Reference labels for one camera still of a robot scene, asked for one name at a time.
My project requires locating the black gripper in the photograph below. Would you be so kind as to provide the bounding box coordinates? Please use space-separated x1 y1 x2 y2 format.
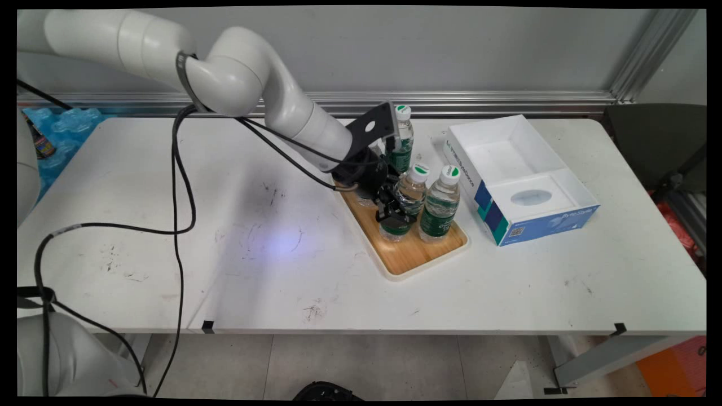
332 148 411 227

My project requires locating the water bottle green label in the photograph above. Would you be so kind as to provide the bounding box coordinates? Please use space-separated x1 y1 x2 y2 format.
417 165 462 244
379 164 430 243
385 104 415 175

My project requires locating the wooden tray cream rim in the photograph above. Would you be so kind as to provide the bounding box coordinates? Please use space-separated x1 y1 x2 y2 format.
337 183 470 281

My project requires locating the white blue cardboard box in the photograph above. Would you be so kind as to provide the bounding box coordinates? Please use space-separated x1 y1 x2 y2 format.
442 114 601 247

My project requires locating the black round floor object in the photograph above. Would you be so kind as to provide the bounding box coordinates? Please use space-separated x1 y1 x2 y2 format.
292 381 365 401

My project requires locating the grey metal table leg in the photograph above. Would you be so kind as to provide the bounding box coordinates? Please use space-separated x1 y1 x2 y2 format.
543 336 688 391

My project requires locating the red net bag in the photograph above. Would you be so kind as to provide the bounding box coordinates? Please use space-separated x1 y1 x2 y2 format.
649 192 707 272

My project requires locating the blue shrink-wrapped bottle pack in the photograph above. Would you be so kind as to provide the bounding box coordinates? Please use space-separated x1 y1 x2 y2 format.
23 107 107 199

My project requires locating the orange plastic crate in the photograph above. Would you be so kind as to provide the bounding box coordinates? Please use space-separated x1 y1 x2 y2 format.
636 337 707 398

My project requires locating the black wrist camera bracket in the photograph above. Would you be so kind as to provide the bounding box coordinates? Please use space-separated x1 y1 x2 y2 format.
345 101 400 157

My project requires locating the short black cable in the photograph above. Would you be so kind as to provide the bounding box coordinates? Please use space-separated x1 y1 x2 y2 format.
245 117 373 167
234 116 362 192

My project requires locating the horizontal aluminium frame rail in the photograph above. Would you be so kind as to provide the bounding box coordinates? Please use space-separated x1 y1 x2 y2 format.
17 90 619 118

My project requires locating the long black cable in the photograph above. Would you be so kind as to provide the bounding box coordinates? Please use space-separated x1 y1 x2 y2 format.
151 104 198 398
33 104 198 398

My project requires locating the black cable strap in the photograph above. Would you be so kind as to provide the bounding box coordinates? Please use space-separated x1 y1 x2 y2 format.
175 52 199 100

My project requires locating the slanted aluminium frame post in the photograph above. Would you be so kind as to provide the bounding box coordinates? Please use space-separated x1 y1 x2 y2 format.
609 8 700 103

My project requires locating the thin black cable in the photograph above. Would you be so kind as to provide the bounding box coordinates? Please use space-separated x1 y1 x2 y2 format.
17 79 75 112

